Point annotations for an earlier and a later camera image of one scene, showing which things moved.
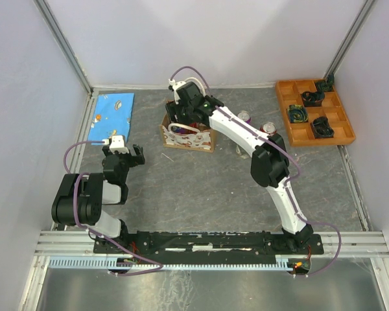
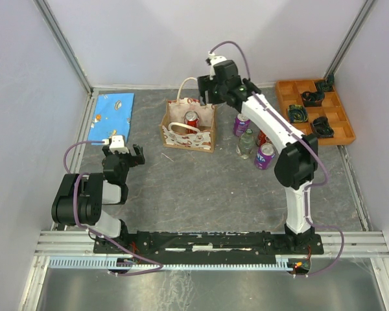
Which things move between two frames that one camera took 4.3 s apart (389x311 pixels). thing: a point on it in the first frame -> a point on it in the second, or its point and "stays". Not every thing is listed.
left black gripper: (135, 160) stays
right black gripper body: (181, 113) -> (220, 91)
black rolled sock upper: (312, 99) stays
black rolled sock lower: (321, 127) stays
